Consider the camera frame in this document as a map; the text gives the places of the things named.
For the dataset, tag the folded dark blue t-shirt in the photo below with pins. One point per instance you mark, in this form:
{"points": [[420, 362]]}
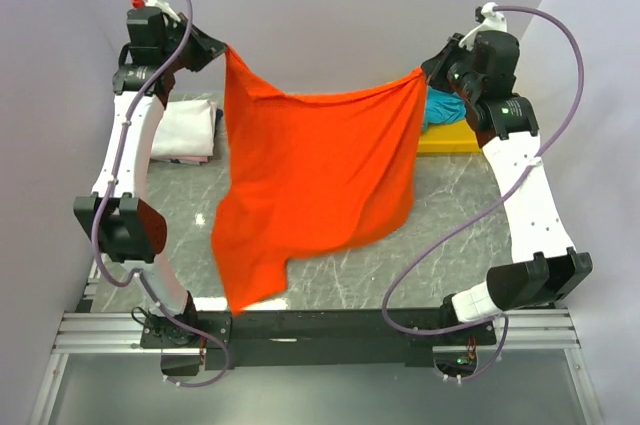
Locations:
{"points": [[220, 120]]}

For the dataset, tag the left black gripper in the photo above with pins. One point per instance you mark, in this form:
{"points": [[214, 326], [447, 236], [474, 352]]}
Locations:
{"points": [[206, 47]]}

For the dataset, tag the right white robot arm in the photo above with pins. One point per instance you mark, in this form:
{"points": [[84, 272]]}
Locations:
{"points": [[545, 265]]}

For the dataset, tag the black base beam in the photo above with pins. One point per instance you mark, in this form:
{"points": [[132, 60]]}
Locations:
{"points": [[316, 337]]}

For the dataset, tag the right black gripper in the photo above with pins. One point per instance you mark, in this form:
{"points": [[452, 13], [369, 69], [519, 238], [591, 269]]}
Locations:
{"points": [[435, 67]]}

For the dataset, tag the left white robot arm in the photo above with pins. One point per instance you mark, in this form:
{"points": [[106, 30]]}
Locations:
{"points": [[121, 225]]}

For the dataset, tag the yellow plastic tray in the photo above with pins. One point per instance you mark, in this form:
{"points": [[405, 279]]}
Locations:
{"points": [[448, 139]]}

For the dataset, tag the aluminium frame rail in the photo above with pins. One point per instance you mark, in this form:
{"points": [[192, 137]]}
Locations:
{"points": [[114, 333]]}

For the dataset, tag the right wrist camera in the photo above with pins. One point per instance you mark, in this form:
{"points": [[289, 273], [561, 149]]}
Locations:
{"points": [[489, 18]]}

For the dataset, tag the folded white t-shirt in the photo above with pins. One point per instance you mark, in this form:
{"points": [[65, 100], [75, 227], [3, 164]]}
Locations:
{"points": [[185, 129]]}

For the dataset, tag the orange t-shirt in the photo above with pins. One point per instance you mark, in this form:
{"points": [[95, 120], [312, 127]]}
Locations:
{"points": [[310, 174]]}

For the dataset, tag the teal t-shirt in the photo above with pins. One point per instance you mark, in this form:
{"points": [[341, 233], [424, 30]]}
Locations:
{"points": [[442, 108]]}

